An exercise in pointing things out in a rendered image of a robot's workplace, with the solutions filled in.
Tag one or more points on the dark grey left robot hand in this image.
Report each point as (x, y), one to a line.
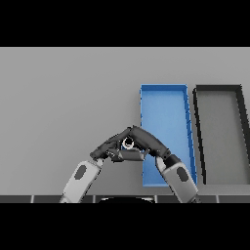
(109, 146)

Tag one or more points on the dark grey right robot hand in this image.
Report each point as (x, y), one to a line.
(150, 141)

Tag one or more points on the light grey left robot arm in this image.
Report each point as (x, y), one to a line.
(79, 180)

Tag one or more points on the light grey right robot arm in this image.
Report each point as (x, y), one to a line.
(177, 179)

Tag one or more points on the blue rectangular bin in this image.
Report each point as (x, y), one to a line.
(166, 130)

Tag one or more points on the dark grey rectangular bin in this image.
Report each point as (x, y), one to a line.
(221, 136)

